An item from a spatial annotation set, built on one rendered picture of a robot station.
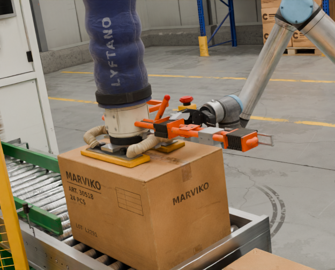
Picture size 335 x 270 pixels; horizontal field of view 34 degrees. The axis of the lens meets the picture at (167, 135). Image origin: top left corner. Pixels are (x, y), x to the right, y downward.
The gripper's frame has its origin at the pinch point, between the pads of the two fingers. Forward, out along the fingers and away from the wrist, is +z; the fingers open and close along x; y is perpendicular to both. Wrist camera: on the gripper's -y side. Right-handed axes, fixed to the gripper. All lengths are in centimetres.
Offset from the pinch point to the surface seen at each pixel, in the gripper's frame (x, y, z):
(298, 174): -108, 95, -204
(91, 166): -14.0, 29.0, 20.3
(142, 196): -19.5, -1.8, 20.0
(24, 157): -50, 183, -22
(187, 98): -4, 45, -49
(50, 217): -45, 66, 24
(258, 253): -53, -20, -18
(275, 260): -53, -29, -18
